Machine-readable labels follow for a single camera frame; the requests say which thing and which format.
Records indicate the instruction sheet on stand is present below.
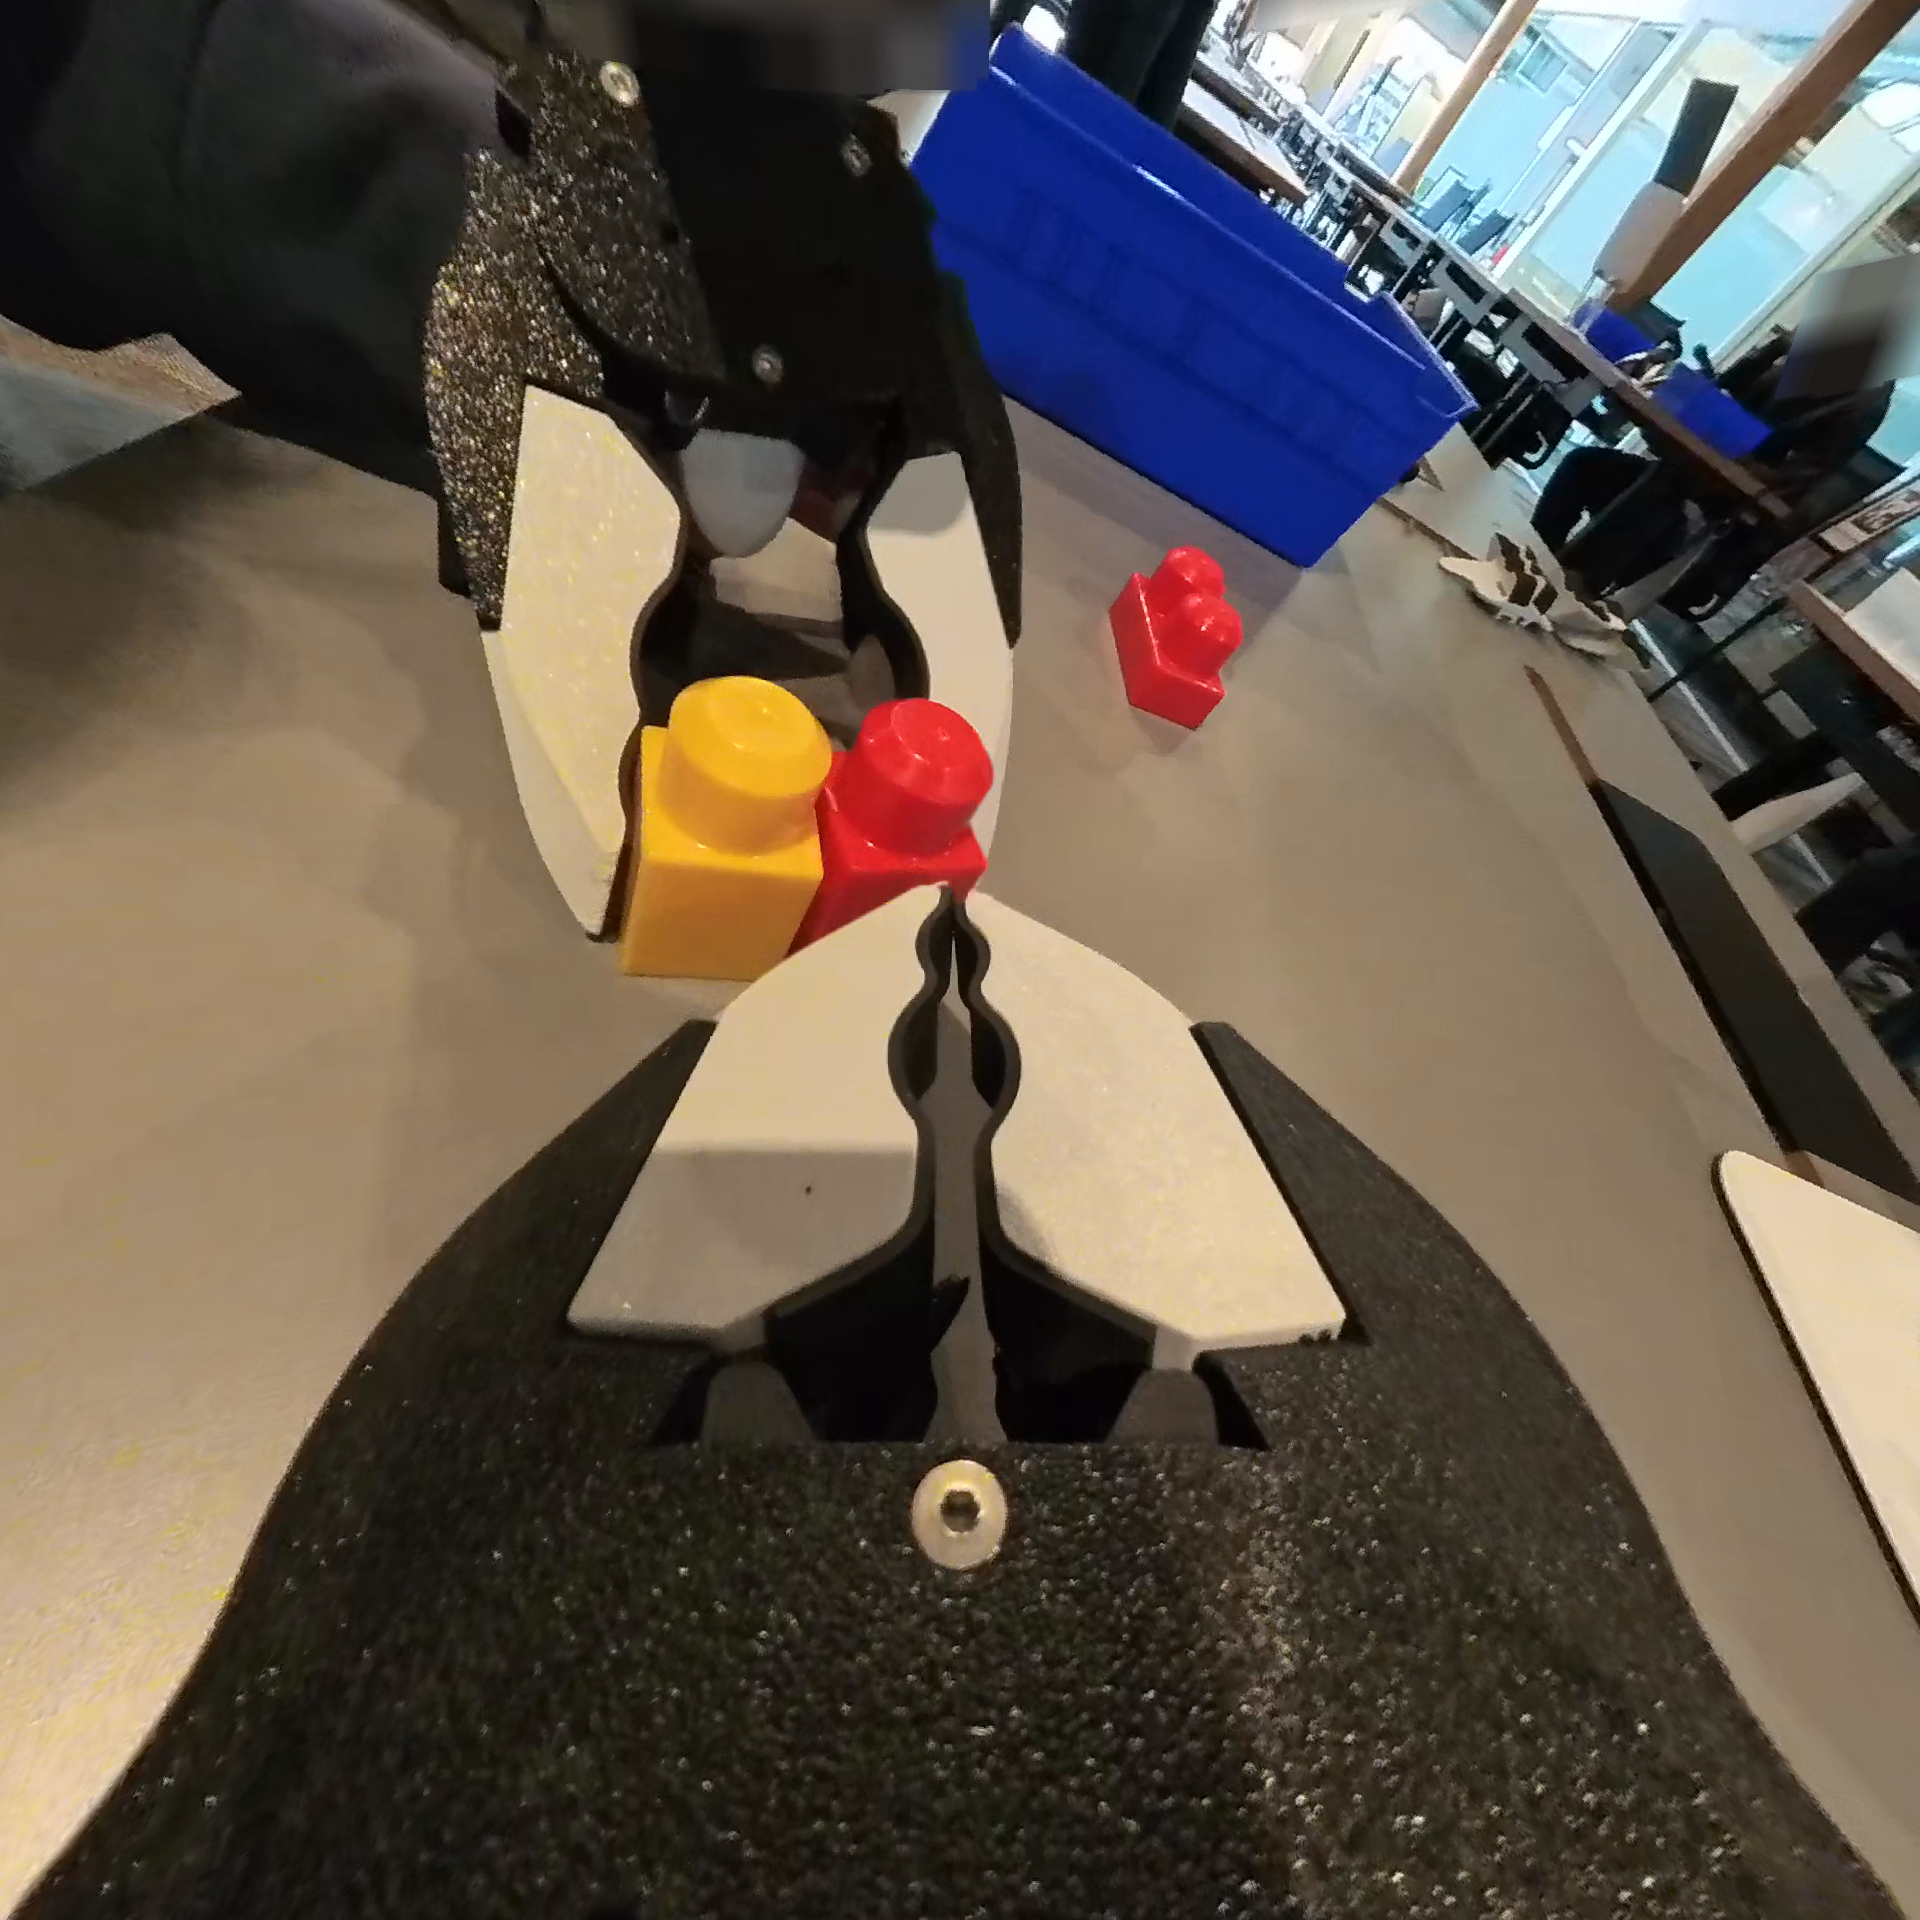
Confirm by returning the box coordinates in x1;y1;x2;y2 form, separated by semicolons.
1714;1149;1920;1619

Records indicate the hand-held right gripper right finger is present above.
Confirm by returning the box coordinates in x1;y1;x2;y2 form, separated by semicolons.
942;901;1352;1369

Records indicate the red one-stud block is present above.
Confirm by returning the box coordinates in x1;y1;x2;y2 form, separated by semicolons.
790;697;997;955

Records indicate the person's left forearm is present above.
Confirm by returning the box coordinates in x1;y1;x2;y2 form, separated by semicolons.
0;0;519;489

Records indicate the blue plastic bin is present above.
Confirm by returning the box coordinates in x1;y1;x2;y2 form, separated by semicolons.
908;24;1480;569

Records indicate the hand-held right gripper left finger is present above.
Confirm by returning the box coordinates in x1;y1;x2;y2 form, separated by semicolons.
564;884;963;1347

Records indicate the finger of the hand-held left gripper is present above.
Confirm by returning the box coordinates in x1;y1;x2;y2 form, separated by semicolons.
839;449;1026;902
478;382;694;944

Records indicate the black mat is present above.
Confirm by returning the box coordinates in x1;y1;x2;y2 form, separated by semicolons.
1587;780;1920;1192

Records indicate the small blue bin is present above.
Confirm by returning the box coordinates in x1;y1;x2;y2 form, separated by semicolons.
1575;300;1778;453

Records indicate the yellow one-stud block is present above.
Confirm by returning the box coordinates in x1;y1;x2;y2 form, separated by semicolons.
615;674;837;980

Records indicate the red two-stud block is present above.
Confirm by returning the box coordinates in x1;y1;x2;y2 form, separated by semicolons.
1109;545;1248;734

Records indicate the pile of black white parts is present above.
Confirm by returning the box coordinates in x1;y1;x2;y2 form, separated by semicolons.
1437;537;1653;674

